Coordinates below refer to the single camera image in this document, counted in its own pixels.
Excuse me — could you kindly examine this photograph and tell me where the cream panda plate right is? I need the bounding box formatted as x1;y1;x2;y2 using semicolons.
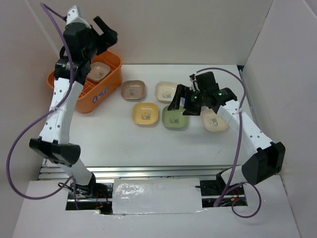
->
201;109;229;132

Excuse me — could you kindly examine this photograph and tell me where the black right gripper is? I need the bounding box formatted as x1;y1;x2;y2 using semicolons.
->
168;83;207;116

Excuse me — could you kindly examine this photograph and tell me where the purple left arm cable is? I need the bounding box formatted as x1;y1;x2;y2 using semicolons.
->
6;2;80;211

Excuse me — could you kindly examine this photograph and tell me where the brown panda plate front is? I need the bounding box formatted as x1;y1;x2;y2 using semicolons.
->
87;62;111;83

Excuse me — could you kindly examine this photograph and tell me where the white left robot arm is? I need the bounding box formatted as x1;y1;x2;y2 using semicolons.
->
29;16;117;198

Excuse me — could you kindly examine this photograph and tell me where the brown panda plate back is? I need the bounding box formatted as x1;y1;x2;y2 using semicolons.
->
121;80;146;100

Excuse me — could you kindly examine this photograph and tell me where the cream panda plate back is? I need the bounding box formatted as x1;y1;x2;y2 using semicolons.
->
155;81;177;103

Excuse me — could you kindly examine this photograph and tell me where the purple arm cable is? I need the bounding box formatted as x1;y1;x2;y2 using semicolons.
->
195;67;262;219
6;2;80;211

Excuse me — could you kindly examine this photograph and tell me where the aluminium rail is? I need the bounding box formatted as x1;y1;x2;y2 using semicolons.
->
38;165;245;179

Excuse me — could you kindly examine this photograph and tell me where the yellow panda plate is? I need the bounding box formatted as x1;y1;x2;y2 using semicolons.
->
132;103;159;125

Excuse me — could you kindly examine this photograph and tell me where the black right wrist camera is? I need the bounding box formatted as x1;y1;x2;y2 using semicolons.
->
196;71;219;93

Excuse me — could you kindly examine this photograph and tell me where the brown panda plate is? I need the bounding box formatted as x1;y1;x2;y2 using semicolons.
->
87;62;111;83
121;80;146;100

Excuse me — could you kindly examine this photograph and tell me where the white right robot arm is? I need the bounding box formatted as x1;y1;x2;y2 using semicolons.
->
168;84;286;194

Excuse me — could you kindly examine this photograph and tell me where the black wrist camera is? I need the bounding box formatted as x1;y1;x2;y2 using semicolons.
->
196;71;219;93
63;22;92;53

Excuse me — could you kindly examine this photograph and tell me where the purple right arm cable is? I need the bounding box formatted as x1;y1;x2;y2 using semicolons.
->
195;67;262;219

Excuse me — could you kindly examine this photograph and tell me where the green panda plate centre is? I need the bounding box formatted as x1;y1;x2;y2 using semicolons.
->
162;106;189;129

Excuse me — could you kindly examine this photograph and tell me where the orange plastic bin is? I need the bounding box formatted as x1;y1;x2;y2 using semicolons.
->
48;51;122;114

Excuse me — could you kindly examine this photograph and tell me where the cream panda plate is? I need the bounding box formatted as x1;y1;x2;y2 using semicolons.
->
201;109;229;132
155;81;177;103

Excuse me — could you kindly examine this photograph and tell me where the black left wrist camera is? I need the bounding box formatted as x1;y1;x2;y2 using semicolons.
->
63;22;92;53

